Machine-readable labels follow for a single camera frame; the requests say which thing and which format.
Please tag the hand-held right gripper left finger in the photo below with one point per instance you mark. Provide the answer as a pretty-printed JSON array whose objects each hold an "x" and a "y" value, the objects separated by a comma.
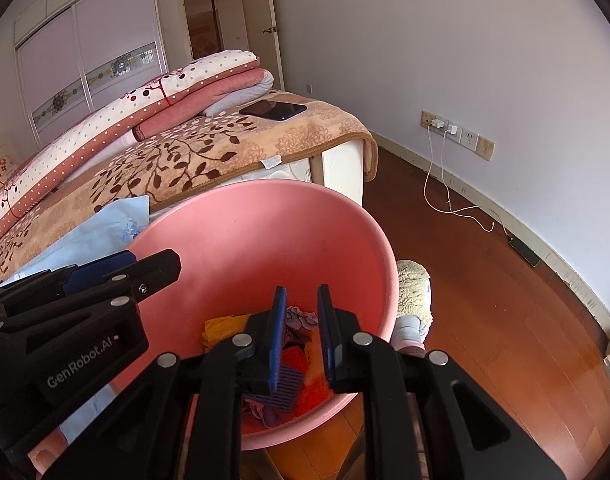
[{"x": 279, "y": 340}]

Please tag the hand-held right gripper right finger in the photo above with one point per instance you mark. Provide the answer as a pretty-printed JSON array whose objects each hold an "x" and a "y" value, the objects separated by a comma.
[{"x": 325, "y": 340}]

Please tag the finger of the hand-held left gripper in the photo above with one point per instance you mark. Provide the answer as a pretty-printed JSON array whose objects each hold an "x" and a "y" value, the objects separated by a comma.
[
  {"x": 155, "y": 272},
  {"x": 100, "y": 270}
]

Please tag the blue foam net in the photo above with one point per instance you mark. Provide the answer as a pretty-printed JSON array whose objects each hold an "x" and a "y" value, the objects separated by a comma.
[{"x": 285, "y": 380}]

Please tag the red foam net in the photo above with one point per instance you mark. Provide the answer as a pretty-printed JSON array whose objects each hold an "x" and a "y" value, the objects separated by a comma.
[{"x": 315, "y": 395}]

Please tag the yellow plastic bag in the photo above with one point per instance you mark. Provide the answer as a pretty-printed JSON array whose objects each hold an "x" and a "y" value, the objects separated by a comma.
[{"x": 220, "y": 330}]

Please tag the pink plastic bucket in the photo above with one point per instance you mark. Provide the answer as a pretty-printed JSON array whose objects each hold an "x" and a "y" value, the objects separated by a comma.
[{"x": 265, "y": 240}]

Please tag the light blue floral cloth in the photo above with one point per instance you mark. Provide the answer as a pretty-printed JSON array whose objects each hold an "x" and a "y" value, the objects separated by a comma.
[{"x": 100, "y": 230}]

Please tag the cream fluffy slipper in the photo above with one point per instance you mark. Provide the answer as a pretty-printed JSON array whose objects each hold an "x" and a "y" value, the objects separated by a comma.
[{"x": 414, "y": 290}]

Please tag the brown leaf print blanket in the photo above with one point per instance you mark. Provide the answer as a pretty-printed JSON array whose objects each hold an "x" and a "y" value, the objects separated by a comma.
[{"x": 195, "y": 160}]

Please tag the white pink tree print quilt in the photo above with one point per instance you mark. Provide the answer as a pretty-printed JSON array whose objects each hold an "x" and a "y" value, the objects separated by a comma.
[{"x": 85, "y": 130}]

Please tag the yellow floral pillow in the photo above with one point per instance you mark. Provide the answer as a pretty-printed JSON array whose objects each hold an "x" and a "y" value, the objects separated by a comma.
[{"x": 0, "y": 167}]

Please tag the cream bed footboard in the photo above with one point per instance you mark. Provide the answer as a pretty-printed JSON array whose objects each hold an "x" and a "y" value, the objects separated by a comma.
[{"x": 335, "y": 170}]

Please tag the pink folded blanket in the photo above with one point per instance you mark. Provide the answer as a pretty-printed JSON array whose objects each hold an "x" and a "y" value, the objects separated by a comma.
[{"x": 210, "y": 95}]

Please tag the white folded sheet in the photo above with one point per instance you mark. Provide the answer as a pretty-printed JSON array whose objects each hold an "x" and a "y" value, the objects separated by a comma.
[{"x": 245, "y": 97}]

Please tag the black smartphone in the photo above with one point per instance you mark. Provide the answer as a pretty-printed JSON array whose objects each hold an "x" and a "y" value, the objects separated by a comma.
[
  {"x": 272, "y": 110},
  {"x": 524, "y": 251}
]

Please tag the white sliding door wardrobe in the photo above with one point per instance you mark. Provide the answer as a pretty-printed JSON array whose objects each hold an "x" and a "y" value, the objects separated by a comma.
[{"x": 50, "y": 70}]

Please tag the white charger plug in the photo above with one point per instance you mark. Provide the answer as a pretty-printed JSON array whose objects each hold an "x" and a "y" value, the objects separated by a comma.
[
  {"x": 453, "y": 130},
  {"x": 439, "y": 124}
]

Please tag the white room door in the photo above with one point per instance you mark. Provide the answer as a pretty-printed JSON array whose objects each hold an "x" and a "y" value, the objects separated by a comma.
[{"x": 260, "y": 0}]

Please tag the wall sockets panel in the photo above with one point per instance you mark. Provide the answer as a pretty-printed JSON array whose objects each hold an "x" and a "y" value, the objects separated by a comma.
[{"x": 485, "y": 149}]

